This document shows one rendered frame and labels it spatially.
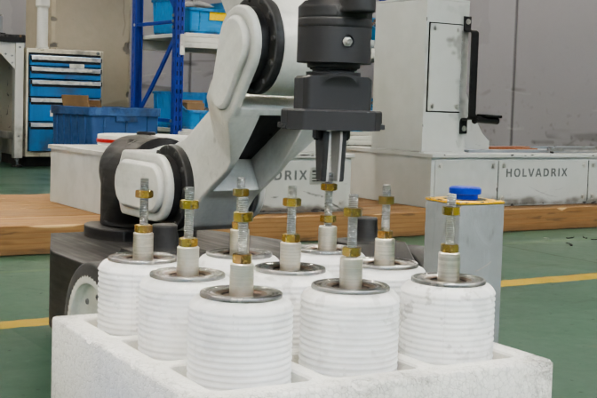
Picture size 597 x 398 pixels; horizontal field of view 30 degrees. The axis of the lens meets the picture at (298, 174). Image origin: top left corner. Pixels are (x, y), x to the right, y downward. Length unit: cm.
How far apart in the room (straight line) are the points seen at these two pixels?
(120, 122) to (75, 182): 223
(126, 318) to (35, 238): 185
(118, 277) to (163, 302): 12
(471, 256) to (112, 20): 640
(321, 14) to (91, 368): 47
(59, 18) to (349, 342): 656
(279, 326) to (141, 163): 91
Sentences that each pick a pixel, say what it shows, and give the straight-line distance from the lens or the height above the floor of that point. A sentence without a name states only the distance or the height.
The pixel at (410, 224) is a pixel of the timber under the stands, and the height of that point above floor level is 4.
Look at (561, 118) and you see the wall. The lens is 789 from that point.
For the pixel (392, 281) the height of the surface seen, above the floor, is 24.
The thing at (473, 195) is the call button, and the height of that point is 32.
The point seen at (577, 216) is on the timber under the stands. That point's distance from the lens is 415.
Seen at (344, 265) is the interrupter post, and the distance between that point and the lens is 106.
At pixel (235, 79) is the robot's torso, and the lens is 158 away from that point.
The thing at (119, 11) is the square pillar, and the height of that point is 100.
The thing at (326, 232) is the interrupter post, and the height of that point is 27.
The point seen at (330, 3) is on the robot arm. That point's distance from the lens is 128.
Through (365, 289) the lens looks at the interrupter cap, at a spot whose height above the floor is 25.
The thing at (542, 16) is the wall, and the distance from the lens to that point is 808.
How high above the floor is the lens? 43
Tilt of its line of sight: 4 degrees down
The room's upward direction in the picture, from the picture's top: 2 degrees clockwise
